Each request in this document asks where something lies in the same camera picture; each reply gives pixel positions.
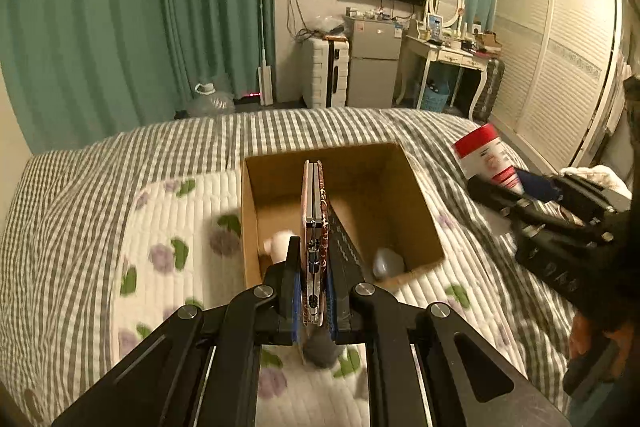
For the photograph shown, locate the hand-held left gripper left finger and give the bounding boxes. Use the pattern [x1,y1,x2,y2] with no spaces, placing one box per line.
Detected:
[50,234,302,427]

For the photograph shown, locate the brown cardboard box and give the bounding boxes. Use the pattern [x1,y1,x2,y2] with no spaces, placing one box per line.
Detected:
[241,142,446,294]

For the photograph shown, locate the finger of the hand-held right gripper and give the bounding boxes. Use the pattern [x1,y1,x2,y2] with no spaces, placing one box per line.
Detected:
[517,171,609,214]
[466,177,539,234]

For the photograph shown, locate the white flat mop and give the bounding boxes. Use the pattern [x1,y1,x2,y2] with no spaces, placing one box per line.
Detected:
[257,0,275,106]

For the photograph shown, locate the grey checked bed sheet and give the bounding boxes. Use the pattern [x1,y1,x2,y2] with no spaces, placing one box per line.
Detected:
[0,107,593,427]

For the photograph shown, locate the grey round object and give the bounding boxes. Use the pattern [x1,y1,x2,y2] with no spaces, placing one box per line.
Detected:
[302,332,339,368]

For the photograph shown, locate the dark suitcase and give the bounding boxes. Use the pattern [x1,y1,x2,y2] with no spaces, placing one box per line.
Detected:
[470,57,506,123]

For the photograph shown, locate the clear plastic bag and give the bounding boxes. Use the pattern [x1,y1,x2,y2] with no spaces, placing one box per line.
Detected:
[310,14,346,37]

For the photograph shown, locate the person's right hand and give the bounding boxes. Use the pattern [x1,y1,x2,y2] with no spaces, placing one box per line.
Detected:
[570,311,640,360]

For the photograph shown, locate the hanging black cables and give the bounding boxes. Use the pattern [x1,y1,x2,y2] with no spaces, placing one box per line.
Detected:
[285,0,314,43]

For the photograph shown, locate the brown small box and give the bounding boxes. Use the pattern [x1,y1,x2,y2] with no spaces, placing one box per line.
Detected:
[475,32,503,56]

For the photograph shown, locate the white cloth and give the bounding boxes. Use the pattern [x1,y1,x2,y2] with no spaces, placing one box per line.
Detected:
[559,164,634,203]

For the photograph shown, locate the red and white can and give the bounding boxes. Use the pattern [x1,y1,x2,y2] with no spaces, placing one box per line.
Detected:
[452,124,527,196]

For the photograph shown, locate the clear plastic water jug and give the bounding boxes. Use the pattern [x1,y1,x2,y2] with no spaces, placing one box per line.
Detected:
[187,82,236,118]

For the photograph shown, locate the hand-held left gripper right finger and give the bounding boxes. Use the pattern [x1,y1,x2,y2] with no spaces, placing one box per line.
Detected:
[327,227,572,427]

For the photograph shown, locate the white floral quilt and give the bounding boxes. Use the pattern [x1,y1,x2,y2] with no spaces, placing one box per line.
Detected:
[112,169,577,427]

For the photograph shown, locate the white louvred wardrobe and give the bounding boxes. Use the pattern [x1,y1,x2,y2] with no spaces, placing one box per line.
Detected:
[487,0,624,171]

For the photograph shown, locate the white dressing table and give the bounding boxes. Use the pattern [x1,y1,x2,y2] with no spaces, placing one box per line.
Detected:
[394,32,494,118]

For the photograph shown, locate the silver small fridge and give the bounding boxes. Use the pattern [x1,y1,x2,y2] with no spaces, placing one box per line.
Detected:
[344,16,404,110]

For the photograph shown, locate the white suitcase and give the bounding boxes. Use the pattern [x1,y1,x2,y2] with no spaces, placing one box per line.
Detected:
[301,34,351,110]

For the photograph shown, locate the blue plastic basket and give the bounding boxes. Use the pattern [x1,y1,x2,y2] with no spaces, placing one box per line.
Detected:
[419,79,451,112]

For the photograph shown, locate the translucent plastic bottle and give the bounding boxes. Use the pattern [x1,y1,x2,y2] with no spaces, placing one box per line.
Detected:
[372,247,406,281]

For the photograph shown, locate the pink thin folding case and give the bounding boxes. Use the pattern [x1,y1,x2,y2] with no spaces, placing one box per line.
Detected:
[302,160,332,339]

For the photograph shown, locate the small white bottle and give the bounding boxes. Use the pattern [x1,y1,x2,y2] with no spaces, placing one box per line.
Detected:
[260,231,297,266]

